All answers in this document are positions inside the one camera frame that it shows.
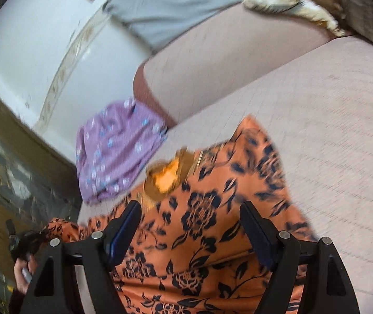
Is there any orange black floral garment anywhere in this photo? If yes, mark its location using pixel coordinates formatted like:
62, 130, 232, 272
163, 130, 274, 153
47, 116, 314, 313

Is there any left hand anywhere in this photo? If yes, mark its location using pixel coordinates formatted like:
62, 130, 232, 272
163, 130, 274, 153
13, 254, 38, 294

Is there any dark wooden glass cabinet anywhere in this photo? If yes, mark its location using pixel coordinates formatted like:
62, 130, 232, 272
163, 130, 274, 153
0, 100, 82, 313

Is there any purple floral garment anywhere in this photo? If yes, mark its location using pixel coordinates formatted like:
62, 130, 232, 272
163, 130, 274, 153
76, 98, 167, 204

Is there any beige quilted mattress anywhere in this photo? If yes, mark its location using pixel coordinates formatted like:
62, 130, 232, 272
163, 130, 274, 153
76, 35, 373, 314

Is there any beige bolster pillow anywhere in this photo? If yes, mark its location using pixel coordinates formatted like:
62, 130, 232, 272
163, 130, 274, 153
133, 4, 333, 128

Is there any grey pillow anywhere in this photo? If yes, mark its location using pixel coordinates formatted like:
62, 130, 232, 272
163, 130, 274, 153
103, 0, 241, 53

